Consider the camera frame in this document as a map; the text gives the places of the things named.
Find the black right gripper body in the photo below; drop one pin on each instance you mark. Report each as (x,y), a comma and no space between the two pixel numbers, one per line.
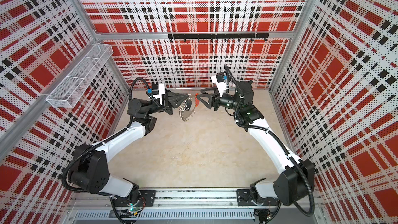
(216,104)

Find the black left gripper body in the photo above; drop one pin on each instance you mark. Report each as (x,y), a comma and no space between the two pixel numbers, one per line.
(167,106)

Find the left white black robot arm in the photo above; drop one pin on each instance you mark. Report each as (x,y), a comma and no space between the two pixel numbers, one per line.
(89,172)

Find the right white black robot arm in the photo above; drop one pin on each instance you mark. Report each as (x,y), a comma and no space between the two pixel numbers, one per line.
(295,176)

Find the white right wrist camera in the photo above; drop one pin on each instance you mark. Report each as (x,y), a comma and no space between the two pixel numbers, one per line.
(220,80)

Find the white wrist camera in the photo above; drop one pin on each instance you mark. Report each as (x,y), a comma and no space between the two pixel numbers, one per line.
(158,95)
(220,80)

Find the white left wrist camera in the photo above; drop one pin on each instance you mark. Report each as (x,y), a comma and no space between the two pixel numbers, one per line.
(158,95)

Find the black wall hook rail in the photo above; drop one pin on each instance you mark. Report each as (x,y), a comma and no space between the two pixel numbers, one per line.
(225,36)

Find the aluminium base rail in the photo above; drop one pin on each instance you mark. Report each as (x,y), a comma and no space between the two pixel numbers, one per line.
(189,206)

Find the white wire mesh basket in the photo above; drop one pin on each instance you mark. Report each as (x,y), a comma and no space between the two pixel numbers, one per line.
(69,91)

